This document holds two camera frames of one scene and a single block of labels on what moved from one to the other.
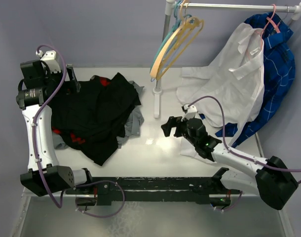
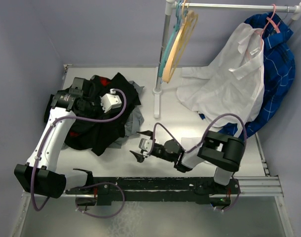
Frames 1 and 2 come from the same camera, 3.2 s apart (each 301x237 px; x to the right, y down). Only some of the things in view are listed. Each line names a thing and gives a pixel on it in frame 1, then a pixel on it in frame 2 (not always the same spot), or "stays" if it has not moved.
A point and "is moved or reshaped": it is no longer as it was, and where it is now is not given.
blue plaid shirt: x=279 y=62 stays
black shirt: x=95 y=115 is moved or reshaped
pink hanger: x=270 y=19 stays
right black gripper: x=174 y=121 -> x=140 y=158
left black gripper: x=70 y=86 -> x=97 y=101
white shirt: x=227 y=92 stays
